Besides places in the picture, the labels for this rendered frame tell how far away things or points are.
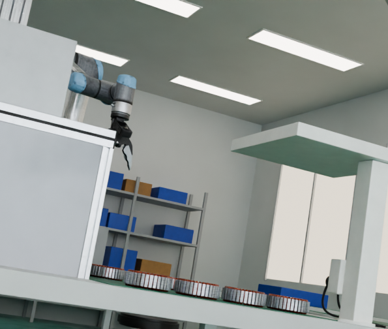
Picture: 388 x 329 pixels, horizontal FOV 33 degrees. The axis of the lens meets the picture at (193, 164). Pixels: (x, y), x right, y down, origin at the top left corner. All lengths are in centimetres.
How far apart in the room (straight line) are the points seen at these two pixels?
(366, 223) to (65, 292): 79
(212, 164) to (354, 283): 806
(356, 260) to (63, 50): 91
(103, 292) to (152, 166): 796
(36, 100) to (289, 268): 730
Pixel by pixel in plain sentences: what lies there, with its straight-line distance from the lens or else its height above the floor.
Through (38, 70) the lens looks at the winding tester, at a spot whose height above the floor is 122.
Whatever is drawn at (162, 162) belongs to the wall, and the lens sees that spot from 939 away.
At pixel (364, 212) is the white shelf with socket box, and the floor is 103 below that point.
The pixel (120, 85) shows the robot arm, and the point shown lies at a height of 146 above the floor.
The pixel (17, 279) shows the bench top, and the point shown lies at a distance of 136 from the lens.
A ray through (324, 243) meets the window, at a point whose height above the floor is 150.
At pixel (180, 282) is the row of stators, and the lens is 159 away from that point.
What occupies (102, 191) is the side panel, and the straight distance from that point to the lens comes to 162.
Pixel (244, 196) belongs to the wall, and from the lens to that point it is 993.
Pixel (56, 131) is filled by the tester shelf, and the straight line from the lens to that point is 161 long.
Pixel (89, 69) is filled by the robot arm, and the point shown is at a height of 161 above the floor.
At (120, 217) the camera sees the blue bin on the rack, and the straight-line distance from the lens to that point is 856.
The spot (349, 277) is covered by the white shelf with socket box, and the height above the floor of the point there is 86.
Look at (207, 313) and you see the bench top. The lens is 150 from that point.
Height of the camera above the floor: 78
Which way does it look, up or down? 10 degrees up
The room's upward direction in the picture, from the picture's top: 10 degrees clockwise
